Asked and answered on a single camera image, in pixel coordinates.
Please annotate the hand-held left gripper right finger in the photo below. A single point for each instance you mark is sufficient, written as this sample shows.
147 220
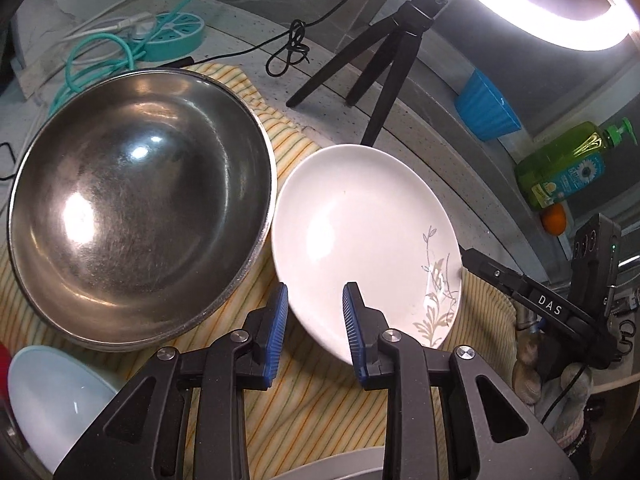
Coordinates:
352 330

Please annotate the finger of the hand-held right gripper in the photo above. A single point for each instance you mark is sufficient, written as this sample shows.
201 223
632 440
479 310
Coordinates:
492 271

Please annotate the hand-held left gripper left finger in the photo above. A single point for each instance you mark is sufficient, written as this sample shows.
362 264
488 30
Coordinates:
277 330

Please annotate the white plate brown floral print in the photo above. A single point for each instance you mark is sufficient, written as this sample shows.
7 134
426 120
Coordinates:
350 220

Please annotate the large stainless steel bowl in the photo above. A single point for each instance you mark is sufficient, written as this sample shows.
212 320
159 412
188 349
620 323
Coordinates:
135 210

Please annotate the light blue bowl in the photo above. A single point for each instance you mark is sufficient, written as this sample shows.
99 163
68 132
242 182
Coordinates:
55 400

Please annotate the person's right hand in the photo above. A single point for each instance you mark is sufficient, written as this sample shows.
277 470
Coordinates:
525 375

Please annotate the orange fruit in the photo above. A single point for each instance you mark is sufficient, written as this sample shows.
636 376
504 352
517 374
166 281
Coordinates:
554 220

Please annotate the yellow striped cloth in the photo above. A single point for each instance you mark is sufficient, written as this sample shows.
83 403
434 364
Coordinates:
310 410

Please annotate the green dish soap bottle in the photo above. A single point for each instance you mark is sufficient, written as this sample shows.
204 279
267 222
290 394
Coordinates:
560 170

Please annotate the white plate pink flower print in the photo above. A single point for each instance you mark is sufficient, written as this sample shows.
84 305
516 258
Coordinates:
340 467

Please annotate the blue ribbed cup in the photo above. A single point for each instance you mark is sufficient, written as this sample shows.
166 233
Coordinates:
485 105

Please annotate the black tripod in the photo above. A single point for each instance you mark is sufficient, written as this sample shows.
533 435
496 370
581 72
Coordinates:
400 45

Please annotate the red object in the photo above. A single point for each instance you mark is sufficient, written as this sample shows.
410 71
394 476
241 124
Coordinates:
4 365

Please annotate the round teal power strip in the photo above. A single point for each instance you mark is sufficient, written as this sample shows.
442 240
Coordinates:
175 35

